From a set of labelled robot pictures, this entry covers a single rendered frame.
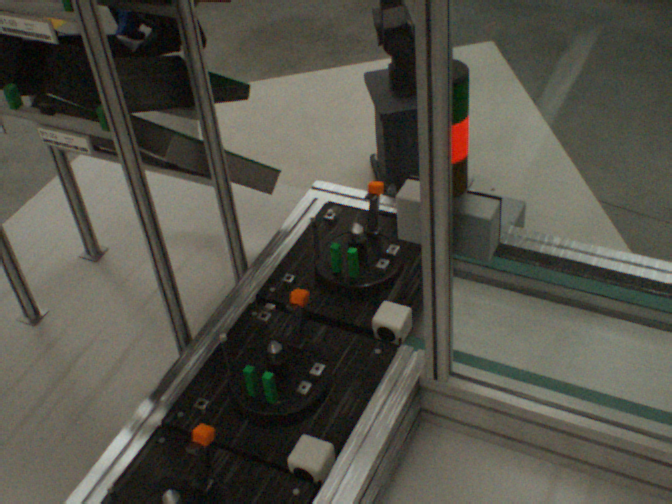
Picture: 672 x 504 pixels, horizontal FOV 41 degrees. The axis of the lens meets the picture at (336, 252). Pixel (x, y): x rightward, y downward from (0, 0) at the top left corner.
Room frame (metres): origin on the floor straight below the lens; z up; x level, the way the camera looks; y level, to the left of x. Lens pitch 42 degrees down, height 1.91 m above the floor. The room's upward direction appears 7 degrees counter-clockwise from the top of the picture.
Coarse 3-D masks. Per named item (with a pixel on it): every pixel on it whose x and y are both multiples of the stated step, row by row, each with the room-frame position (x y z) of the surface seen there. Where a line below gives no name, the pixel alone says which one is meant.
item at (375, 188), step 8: (368, 184) 1.09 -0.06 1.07; (376, 184) 1.09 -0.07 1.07; (368, 192) 1.09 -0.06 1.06; (376, 192) 1.08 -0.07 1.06; (376, 200) 1.08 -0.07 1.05; (376, 208) 1.07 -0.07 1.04; (368, 216) 1.08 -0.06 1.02; (376, 216) 1.07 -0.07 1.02; (368, 224) 1.07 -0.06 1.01; (376, 224) 1.07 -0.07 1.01
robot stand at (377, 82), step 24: (384, 72) 1.43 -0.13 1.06; (384, 96) 1.35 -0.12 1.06; (408, 96) 1.34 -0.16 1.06; (384, 120) 1.30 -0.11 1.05; (408, 120) 1.31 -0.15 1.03; (384, 144) 1.33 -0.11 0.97; (408, 144) 1.31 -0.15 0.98; (384, 168) 1.34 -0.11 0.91; (408, 168) 1.31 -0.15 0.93; (384, 192) 1.32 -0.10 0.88
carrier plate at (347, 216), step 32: (320, 224) 1.13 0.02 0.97; (352, 224) 1.12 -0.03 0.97; (384, 224) 1.11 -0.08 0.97; (288, 256) 1.06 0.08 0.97; (416, 256) 1.03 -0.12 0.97; (288, 288) 0.99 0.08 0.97; (320, 288) 0.98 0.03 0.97; (416, 288) 0.96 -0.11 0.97; (320, 320) 0.93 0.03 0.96; (352, 320) 0.91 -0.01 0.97
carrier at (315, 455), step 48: (240, 336) 0.90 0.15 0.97; (288, 336) 0.87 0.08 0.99; (336, 336) 0.88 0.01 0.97; (192, 384) 0.82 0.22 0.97; (240, 384) 0.80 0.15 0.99; (288, 384) 0.78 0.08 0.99; (336, 384) 0.79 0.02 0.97; (192, 432) 0.74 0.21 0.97; (240, 432) 0.73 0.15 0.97; (288, 432) 0.72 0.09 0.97; (336, 432) 0.71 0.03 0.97
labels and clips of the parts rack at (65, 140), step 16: (64, 0) 0.95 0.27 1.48; (0, 16) 1.00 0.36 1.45; (16, 16) 0.99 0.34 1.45; (16, 32) 0.99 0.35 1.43; (32, 32) 0.98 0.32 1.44; (48, 32) 0.97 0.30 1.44; (16, 96) 1.03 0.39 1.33; (48, 112) 1.00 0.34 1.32; (96, 112) 0.95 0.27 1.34; (0, 128) 1.04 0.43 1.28; (48, 128) 1.00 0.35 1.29; (48, 144) 1.00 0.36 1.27; (64, 144) 0.99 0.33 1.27; (80, 144) 0.97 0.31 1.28; (112, 160) 1.19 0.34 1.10; (144, 160) 1.17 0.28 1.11; (176, 176) 1.13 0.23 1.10; (192, 176) 1.11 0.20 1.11; (208, 176) 1.10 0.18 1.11
